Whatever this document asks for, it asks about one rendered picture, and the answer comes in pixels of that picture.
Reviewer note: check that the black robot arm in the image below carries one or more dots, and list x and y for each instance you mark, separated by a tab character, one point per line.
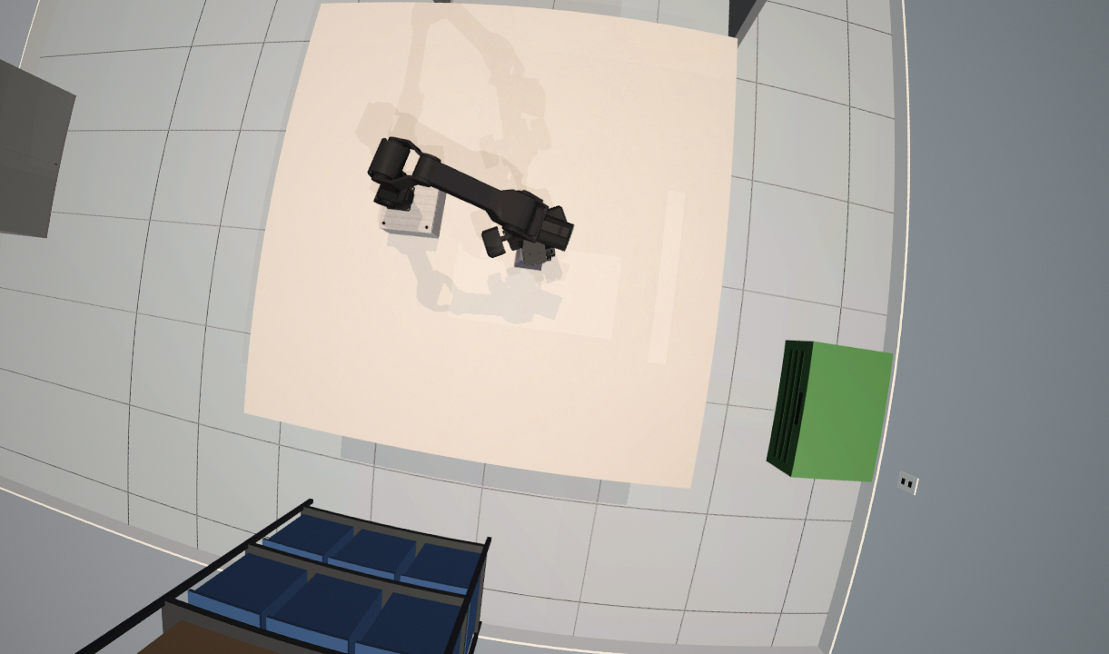
520	213

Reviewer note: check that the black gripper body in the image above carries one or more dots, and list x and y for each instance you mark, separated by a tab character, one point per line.
493	242

